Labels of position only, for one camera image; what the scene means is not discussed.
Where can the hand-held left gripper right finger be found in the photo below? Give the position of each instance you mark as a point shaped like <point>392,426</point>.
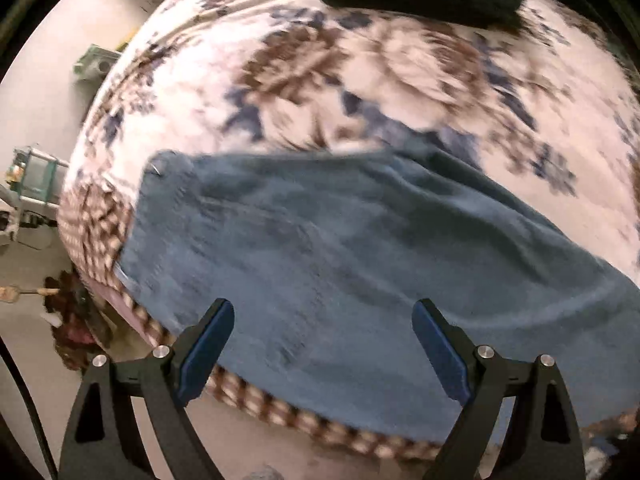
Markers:
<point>440,352</point>

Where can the dark red floor object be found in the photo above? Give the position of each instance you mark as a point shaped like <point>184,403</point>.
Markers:
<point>75,320</point>

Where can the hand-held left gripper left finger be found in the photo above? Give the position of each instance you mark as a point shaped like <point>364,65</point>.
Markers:
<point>207,355</point>

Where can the teal metal cart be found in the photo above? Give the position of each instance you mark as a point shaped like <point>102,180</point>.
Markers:
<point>37,175</point>

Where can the light blue jeans pants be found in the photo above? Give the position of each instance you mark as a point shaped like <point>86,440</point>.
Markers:
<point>325,260</point>

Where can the floral printed blanket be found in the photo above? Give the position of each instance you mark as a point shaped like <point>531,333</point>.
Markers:
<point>400,75</point>

